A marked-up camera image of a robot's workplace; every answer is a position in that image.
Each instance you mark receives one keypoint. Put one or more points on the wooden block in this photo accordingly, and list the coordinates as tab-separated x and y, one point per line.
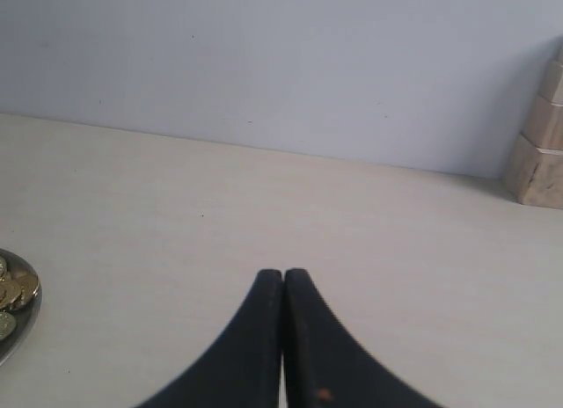
544	128
534	175

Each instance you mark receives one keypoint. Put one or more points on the wooden block lower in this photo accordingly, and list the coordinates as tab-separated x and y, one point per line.
534	175

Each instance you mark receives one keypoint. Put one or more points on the round steel plate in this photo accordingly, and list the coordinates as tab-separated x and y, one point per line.
21	295

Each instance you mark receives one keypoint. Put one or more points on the wooden block upper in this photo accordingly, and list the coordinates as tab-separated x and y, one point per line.
544	128

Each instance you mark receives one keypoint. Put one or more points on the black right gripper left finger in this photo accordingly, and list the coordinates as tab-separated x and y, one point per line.
243	365

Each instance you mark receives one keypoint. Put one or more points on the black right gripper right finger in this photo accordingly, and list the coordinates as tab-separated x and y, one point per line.
324	366

